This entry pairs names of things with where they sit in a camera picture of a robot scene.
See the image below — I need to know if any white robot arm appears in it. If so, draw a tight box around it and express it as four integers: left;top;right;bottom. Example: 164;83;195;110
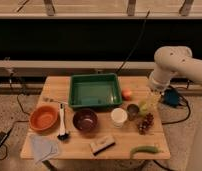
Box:
148;46;202;171

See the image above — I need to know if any green plastic tray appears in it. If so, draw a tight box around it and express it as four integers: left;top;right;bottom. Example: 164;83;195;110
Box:
68;73;123;109

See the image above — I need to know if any black hanging cable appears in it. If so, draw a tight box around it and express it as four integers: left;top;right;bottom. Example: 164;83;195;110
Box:
115;9;151;75

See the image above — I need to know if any metal cup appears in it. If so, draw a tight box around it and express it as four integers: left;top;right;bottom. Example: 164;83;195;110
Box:
127;104;139;121

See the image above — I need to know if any white cup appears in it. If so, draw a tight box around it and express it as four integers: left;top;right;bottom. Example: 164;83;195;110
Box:
111;108;128;127

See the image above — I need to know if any wooden board eraser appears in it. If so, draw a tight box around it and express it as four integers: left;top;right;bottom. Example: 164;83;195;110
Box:
90;135;115;155

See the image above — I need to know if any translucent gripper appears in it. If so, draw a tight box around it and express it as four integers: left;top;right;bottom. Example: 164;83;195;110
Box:
147;85;161;109

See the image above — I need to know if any grey cloth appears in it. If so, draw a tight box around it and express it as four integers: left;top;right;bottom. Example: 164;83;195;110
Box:
30;135;60;163

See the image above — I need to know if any green chili pepper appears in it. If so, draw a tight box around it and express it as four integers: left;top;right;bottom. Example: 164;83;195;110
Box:
129;146;160;159

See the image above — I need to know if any orange bowl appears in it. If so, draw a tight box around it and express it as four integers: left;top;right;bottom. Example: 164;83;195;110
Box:
29;105;58;132

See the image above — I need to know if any white-handled brush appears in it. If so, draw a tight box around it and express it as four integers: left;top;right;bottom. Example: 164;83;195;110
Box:
57;104;69;141

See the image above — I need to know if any black floor cable left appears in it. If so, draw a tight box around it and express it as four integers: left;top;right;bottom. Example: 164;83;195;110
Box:
0;71;32;161

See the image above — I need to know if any dark brown bowl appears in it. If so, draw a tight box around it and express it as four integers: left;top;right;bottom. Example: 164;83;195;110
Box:
73;108;98;132

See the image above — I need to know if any orange peach fruit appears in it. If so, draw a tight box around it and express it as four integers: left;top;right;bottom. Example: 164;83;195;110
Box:
122;89;132;100

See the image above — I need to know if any green pear fruit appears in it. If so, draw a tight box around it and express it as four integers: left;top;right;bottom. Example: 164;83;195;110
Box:
139;101;148;116

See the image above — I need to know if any bunch of dark grapes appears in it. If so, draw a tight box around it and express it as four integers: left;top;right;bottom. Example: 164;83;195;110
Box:
137;113;154;134

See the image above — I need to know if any blue device on floor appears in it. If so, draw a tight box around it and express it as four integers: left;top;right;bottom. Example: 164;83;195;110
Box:
163;89;180;107

